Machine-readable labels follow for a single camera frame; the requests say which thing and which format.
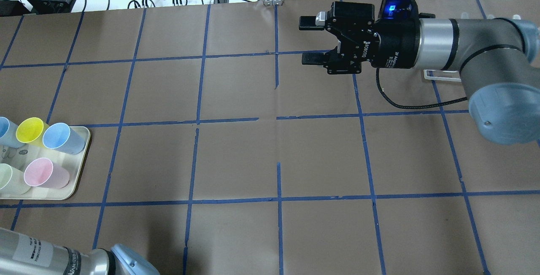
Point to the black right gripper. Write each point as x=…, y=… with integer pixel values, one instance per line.
x=394, y=47

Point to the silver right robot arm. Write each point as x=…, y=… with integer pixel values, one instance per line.
x=492, y=56

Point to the pink plastic cup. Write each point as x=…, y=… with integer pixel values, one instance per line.
x=43, y=172

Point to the light blue plastic cup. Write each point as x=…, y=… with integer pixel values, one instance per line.
x=61, y=137

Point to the light blue cup with handle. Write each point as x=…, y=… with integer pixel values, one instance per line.
x=8, y=134

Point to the yellow plastic cup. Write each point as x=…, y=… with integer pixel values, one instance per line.
x=31, y=131

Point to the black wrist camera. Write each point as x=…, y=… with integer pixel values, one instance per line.
x=399, y=10

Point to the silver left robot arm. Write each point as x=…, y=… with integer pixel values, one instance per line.
x=24, y=255

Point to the pale green plastic cup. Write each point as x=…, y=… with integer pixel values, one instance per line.
x=12, y=181

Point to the cream plastic tray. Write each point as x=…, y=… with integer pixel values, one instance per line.
x=69, y=165

